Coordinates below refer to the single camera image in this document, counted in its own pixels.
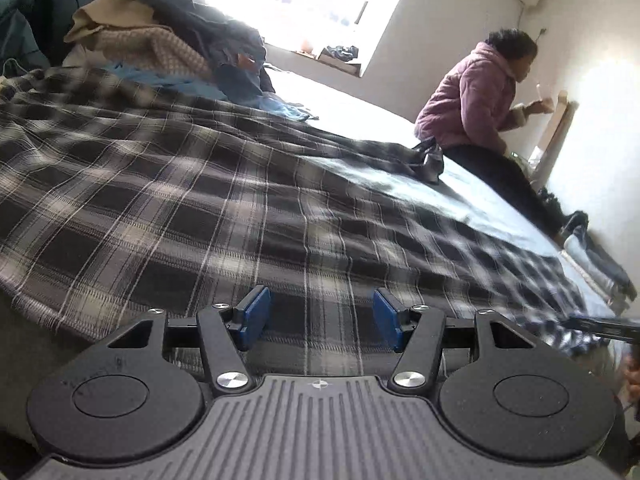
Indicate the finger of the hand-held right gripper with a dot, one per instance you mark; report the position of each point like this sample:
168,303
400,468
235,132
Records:
605,327

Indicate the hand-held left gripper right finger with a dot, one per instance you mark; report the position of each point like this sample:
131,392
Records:
387,317

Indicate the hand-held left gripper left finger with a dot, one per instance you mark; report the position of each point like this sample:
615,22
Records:
254,317

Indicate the black white plaid shirt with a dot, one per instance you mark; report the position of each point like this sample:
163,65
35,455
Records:
200,185

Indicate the person's right hand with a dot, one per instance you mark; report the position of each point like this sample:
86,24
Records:
634,380

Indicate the folded grey blue cloth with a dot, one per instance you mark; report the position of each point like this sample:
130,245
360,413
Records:
600,260

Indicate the black footwear pair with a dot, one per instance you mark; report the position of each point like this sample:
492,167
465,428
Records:
572,217

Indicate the leaning cardboard board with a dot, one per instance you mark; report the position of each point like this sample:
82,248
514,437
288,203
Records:
557,135

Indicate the blue denim jeans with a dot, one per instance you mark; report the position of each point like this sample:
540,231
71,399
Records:
235,55

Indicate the small white pot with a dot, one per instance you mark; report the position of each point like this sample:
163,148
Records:
307,47

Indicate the tan houndstooth knit sweater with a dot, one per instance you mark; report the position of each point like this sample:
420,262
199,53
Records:
160,52

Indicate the beige garment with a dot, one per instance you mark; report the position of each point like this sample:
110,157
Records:
110,10

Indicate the dark blue duvet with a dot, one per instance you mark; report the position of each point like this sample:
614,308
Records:
35,20

